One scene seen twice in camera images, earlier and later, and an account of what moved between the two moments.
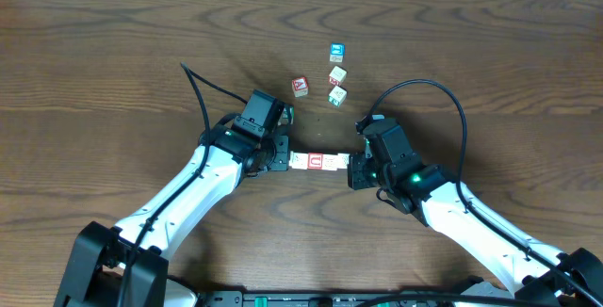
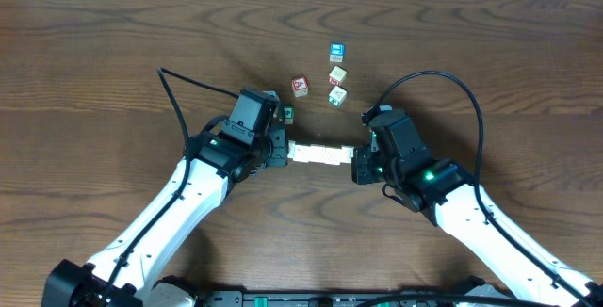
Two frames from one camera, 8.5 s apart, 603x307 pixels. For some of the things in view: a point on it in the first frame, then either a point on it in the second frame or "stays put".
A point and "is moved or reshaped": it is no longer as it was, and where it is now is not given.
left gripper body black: [282, 153] stays put
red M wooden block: [337, 75] stays put
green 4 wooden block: [288, 111] stays put
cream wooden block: [299, 160] is moved or reshaped
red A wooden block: [301, 87] stays put
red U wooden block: [315, 161] is moved or reshaped
